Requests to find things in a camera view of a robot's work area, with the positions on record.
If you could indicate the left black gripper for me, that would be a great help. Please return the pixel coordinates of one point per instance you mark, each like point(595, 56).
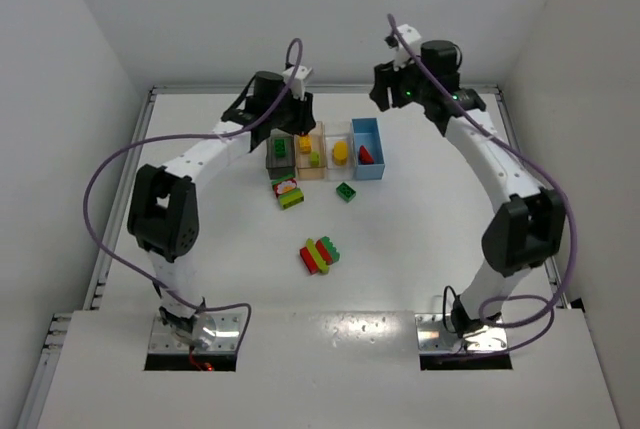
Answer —
point(304, 116)

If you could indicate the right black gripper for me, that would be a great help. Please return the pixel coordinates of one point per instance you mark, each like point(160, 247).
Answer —
point(381, 87)

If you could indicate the dark green lego brick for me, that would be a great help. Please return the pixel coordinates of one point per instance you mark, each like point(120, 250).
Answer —
point(345, 192)
point(280, 147)

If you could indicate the small lime green lego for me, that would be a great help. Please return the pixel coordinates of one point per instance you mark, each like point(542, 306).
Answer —
point(314, 159)

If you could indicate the yellow round lego piece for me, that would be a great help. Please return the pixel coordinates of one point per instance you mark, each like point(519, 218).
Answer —
point(340, 153)

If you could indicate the red white green lego stack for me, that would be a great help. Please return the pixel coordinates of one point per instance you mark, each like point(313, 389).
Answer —
point(287, 191)

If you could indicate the red curved lego piece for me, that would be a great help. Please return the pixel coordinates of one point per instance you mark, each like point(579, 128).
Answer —
point(364, 156)

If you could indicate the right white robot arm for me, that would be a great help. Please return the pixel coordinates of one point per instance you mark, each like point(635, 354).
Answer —
point(528, 220)

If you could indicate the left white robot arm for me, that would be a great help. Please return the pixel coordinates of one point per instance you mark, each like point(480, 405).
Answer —
point(163, 215)

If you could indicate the grey transparent container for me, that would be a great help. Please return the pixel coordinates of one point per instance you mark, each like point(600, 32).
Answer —
point(278, 168)

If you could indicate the orange transparent container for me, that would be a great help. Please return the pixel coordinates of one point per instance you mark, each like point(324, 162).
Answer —
point(303, 168)

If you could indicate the clear transparent container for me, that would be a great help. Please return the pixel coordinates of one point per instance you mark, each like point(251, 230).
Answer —
point(335, 132)

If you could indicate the blue container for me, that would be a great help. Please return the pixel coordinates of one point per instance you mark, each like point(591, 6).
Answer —
point(366, 132)

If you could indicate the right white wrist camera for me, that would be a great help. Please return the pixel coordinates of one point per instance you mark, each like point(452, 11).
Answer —
point(405, 40)

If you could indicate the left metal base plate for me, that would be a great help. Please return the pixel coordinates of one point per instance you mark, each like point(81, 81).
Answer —
point(213, 334)

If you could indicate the metal base plate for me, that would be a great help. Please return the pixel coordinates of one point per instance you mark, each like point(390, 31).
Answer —
point(436, 337)
point(213, 334)

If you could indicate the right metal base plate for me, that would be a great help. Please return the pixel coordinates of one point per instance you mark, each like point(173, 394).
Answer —
point(436, 337)

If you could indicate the left aluminium frame rail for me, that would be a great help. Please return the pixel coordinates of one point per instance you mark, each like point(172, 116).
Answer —
point(117, 212)

